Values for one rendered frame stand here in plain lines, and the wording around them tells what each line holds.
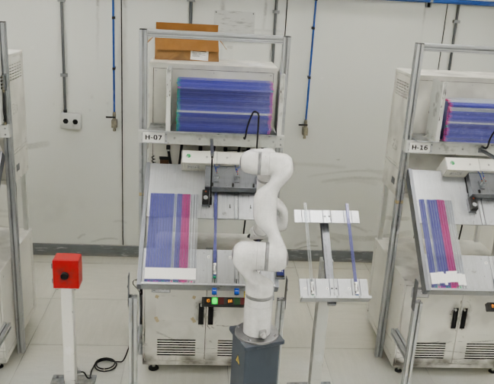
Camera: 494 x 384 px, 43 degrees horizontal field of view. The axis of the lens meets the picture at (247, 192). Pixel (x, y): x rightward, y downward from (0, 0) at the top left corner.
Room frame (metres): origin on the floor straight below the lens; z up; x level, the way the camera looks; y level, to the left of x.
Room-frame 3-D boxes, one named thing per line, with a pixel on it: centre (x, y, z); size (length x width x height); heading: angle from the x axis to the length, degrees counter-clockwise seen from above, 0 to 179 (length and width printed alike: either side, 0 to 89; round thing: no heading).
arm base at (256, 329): (2.41, -0.08, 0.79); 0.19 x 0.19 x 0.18
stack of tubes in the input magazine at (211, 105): (3.32, 0.15, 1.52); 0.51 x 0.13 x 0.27; 95
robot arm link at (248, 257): (2.41, -0.04, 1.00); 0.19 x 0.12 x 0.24; 88
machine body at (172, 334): (3.44, 0.22, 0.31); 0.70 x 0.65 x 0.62; 95
